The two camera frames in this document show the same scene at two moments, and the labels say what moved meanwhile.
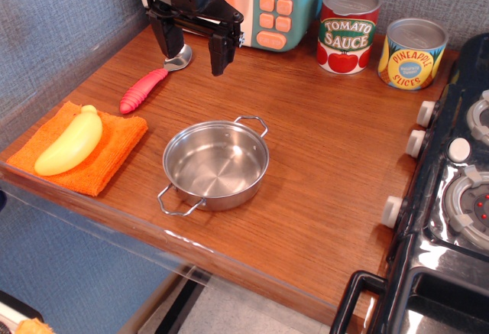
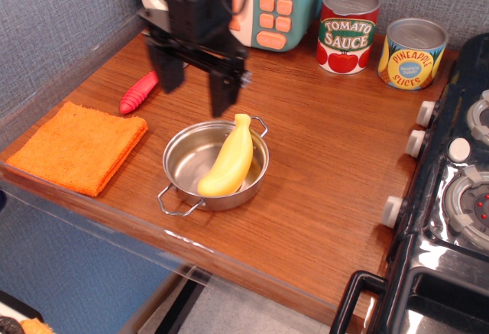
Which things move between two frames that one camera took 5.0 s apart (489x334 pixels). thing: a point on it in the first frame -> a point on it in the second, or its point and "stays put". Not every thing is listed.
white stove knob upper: x=425 y=112 stays put
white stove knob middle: x=415 y=142 stays put
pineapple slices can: x=411 y=53 stays put
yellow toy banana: x=79 y=141 -> x=224 y=179
